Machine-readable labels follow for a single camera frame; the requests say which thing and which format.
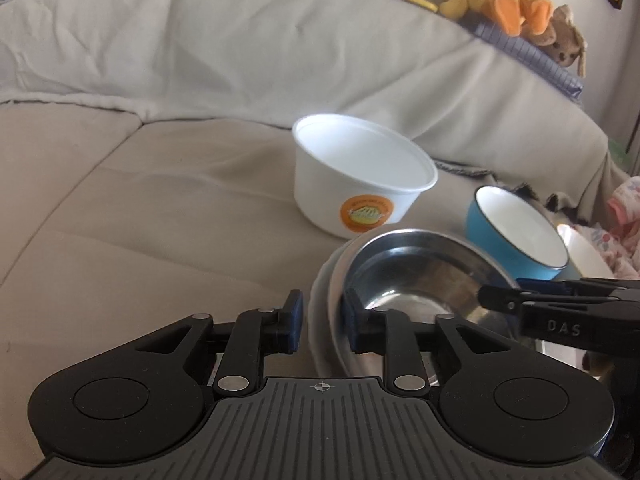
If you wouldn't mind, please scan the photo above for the white ceramic plate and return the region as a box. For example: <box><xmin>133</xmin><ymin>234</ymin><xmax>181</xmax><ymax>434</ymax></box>
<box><xmin>306</xmin><ymin>242</ymin><xmax>362</xmax><ymax>377</ymax></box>

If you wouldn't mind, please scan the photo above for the stainless steel bowl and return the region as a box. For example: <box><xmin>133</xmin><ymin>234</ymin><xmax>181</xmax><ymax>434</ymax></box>
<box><xmin>312</xmin><ymin>228</ymin><xmax>536</xmax><ymax>376</ymax></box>

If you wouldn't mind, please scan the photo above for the blue enamel bowl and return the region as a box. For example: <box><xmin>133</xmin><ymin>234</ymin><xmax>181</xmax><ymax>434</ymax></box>
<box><xmin>465</xmin><ymin>185</ymin><xmax>570</xmax><ymax>281</ymax></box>

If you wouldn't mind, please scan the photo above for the white plastic round bowl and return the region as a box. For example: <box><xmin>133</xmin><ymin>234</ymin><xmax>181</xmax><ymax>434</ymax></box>
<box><xmin>292</xmin><ymin>114</ymin><xmax>438</xmax><ymax>240</ymax></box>

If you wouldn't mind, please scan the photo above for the yellow rimmed blue plate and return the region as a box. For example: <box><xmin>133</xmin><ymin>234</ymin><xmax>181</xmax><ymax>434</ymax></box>
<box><xmin>556</xmin><ymin>224</ymin><xmax>614</xmax><ymax>281</ymax></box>

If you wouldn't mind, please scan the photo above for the pink patterned baby cloth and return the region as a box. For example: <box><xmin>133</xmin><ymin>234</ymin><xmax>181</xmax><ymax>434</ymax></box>
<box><xmin>575</xmin><ymin>176</ymin><xmax>640</xmax><ymax>280</ymax></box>

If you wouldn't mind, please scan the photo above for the beige sofa cover cloth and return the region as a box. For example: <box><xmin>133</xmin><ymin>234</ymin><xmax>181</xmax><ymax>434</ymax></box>
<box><xmin>1</xmin><ymin>0</ymin><xmax>625</xmax><ymax>479</ymax></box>

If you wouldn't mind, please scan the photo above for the purple striped cushion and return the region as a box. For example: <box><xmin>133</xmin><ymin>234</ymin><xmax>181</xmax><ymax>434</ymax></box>
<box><xmin>459</xmin><ymin>12</ymin><xmax>584</xmax><ymax>103</ymax></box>

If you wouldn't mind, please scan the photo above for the brown plush toy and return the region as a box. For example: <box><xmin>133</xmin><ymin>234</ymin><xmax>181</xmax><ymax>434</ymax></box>
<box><xmin>529</xmin><ymin>4</ymin><xmax>587</xmax><ymax>78</ymax></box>

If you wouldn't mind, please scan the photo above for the yellow orange plush duck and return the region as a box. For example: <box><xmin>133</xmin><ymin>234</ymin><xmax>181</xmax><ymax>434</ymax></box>
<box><xmin>438</xmin><ymin>0</ymin><xmax>553</xmax><ymax>37</ymax></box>

